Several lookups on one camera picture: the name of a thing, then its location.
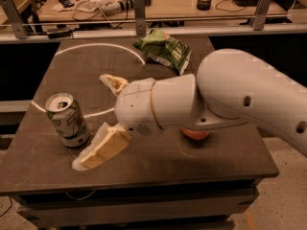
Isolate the white cloth bundle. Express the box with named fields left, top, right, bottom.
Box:
left=75, top=0, right=112, bottom=12

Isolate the black round cup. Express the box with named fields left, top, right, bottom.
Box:
left=197, top=0, right=212, bottom=11

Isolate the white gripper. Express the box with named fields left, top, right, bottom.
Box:
left=72, top=74, right=160, bottom=172

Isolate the green jalapeno chip bag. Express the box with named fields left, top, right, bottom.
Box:
left=133, top=29, right=192, bottom=76

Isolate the white cable under table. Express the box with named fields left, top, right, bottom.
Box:
left=64, top=190, right=97, bottom=201

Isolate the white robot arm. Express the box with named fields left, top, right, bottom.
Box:
left=72, top=49, right=307, bottom=171

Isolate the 7up soda can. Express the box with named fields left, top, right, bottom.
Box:
left=45, top=93, right=89, bottom=148

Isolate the black device on rail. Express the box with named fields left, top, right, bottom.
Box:
left=47, top=28, right=71, bottom=38

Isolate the metal bracket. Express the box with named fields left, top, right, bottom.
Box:
left=250, top=0, right=272, bottom=31
left=133, top=0, right=146, bottom=35
left=0, top=0, right=28, bottom=39

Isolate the grey cylindrical tool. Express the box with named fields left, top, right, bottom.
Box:
left=100, top=0, right=153, bottom=16

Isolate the red apple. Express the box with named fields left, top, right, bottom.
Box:
left=181, top=128, right=209, bottom=141

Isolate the right metal bracket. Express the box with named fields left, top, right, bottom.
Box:
left=250, top=0, right=272, bottom=31

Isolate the wooden background desk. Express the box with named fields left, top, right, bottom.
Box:
left=38, top=0, right=287, bottom=23

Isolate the middle metal bracket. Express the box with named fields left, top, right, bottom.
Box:
left=133, top=0, right=146, bottom=35

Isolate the left metal bracket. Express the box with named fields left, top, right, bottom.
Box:
left=0, top=0, right=28, bottom=39

